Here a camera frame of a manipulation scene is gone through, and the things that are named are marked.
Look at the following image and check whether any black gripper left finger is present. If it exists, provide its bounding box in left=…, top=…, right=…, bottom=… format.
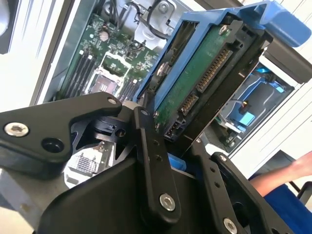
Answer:
left=0, top=92, right=182, bottom=224

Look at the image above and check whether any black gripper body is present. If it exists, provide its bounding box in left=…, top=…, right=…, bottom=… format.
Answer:
left=36, top=156, right=215, bottom=234

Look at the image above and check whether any hard disk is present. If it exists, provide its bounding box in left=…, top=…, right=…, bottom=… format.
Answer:
left=133, top=0, right=312, bottom=171

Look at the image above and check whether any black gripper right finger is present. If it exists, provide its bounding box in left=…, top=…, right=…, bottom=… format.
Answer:
left=192, top=138, right=293, bottom=234

